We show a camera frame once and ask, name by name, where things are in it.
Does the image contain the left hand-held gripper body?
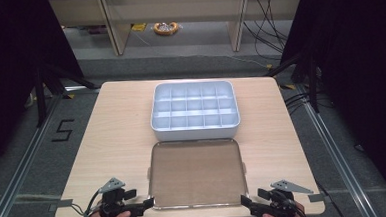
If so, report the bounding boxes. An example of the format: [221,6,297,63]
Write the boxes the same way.
[97,175,145,217]

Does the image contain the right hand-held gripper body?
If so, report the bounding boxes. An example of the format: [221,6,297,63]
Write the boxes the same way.
[251,177,317,217]

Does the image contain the white compartment organizer box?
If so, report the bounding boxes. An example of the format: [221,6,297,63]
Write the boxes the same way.
[148,78,243,143]

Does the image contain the grey tape strip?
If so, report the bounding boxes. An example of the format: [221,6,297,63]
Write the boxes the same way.
[48,198,75,213]
[308,193,326,204]

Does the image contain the black metal stand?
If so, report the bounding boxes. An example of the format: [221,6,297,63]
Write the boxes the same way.
[262,52,321,117]
[31,60,102,129]

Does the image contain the black curtain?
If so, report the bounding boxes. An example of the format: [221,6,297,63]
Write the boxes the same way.
[0,0,91,175]
[276,0,386,215]

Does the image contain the yellow flat packet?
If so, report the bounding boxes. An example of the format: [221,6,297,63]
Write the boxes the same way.
[130,22,148,33]

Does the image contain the orange tape roll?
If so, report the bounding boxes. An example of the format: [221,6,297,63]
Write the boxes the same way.
[152,20,180,37]

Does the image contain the right hand-held gripper cable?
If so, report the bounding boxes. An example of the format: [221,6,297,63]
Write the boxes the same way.
[279,196,310,217]

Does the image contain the hand-held gripper cable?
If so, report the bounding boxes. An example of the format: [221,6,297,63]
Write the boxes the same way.
[279,196,310,217]
[72,188,104,217]

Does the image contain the left hand-held gripper cable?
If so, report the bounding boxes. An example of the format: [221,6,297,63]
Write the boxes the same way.
[72,188,104,217]

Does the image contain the silver floor rail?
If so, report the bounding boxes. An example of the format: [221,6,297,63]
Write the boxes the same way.
[291,80,380,217]
[0,85,98,217]

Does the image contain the black floor cables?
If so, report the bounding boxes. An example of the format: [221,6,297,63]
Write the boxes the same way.
[282,89,335,117]

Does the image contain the white floor cable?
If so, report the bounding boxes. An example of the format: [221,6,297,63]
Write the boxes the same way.
[191,48,274,73]

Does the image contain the hanging black cables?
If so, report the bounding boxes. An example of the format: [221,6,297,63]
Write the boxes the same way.
[240,0,292,62]

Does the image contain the beige wooden desk frame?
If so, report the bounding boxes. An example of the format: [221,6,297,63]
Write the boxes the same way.
[48,0,306,63]

